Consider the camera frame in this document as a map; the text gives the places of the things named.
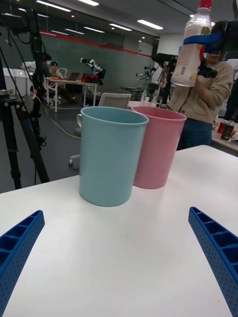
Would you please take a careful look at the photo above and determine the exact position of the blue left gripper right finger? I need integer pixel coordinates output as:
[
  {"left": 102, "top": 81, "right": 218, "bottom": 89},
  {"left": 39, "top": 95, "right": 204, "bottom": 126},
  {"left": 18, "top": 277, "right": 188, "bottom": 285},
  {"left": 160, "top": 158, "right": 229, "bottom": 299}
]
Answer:
[{"left": 188, "top": 206, "right": 238, "bottom": 317}]

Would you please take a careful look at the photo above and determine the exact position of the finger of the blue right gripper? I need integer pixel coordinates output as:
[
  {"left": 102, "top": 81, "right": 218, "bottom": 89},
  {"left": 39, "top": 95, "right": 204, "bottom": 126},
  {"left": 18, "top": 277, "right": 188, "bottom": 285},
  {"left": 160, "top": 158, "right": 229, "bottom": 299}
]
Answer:
[
  {"left": 198, "top": 63, "right": 219, "bottom": 78},
  {"left": 183, "top": 32, "right": 224, "bottom": 54}
]

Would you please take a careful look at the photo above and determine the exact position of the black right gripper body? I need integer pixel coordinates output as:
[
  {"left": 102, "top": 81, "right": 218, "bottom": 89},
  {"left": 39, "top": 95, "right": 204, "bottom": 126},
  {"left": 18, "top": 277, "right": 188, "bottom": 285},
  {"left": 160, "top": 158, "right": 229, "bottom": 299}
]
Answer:
[{"left": 214, "top": 20, "right": 238, "bottom": 60}]

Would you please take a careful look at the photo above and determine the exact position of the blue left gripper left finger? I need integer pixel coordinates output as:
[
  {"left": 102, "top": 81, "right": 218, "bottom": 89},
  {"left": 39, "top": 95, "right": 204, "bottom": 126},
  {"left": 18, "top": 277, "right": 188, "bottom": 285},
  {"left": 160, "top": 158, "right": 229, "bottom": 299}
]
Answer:
[{"left": 0, "top": 210, "right": 46, "bottom": 317}]

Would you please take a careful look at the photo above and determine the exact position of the plastic bottle with red cap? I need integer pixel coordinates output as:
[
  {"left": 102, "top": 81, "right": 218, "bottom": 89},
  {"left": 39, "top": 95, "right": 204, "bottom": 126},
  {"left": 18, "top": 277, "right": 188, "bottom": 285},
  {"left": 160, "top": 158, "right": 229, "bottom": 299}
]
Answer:
[{"left": 171, "top": 0, "right": 214, "bottom": 88}]

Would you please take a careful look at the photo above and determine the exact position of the person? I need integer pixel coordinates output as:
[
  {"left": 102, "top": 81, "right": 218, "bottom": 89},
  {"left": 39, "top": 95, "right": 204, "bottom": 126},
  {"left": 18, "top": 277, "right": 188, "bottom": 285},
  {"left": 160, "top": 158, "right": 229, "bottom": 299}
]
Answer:
[
  {"left": 41, "top": 53, "right": 53, "bottom": 76},
  {"left": 49, "top": 61, "right": 78, "bottom": 104},
  {"left": 169, "top": 52, "right": 234, "bottom": 151}
]

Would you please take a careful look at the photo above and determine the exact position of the dark drink bottle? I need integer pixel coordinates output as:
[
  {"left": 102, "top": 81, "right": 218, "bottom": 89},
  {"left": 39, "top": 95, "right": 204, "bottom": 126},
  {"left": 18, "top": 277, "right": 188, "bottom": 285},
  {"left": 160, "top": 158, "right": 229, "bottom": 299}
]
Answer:
[{"left": 220, "top": 119, "right": 235, "bottom": 141}]

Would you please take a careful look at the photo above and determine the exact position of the pink plastic bin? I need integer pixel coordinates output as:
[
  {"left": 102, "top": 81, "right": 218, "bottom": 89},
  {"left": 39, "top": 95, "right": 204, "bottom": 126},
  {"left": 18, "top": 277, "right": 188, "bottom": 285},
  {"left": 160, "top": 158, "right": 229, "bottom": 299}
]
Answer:
[{"left": 130, "top": 106, "right": 187, "bottom": 190}]

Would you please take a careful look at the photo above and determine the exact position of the white office chair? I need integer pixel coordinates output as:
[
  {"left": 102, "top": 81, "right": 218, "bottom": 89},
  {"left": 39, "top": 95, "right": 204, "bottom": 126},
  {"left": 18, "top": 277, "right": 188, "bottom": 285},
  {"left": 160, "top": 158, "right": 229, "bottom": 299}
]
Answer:
[{"left": 68, "top": 92, "right": 132, "bottom": 169}]

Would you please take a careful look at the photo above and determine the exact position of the red machine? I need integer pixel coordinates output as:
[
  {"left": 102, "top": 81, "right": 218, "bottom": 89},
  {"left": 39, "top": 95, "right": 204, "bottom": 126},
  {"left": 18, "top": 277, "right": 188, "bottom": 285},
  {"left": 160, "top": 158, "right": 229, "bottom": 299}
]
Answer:
[{"left": 81, "top": 72, "right": 104, "bottom": 85}]

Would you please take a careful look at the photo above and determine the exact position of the pale blue plastic bin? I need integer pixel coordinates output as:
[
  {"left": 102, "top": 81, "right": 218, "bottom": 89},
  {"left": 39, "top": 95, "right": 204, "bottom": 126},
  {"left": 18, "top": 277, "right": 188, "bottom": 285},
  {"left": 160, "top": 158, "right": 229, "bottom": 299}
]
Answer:
[{"left": 78, "top": 106, "right": 150, "bottom": 208}]

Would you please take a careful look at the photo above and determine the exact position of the white work table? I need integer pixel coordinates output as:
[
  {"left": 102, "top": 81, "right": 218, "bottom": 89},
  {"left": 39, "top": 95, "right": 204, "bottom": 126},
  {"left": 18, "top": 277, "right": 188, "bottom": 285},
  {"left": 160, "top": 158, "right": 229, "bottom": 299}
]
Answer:
[{"left": 45, "top": 77, "right": 100, "bottom": 113}]

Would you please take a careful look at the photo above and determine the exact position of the black tripod with camera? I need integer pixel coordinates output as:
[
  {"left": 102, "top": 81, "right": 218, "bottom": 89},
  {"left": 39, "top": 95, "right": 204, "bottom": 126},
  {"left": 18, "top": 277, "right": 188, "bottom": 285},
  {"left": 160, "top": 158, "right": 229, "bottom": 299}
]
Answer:
[{"left": 151, "top": 52, "right": 179, "bottom": 107}]

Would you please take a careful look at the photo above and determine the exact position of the beige cable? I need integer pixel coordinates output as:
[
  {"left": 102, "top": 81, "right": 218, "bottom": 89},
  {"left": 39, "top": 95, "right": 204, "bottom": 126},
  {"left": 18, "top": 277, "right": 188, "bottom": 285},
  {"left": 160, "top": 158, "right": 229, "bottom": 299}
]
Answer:
[{"left": 31, "top": 93, "right": 80, "bottom": 140}]

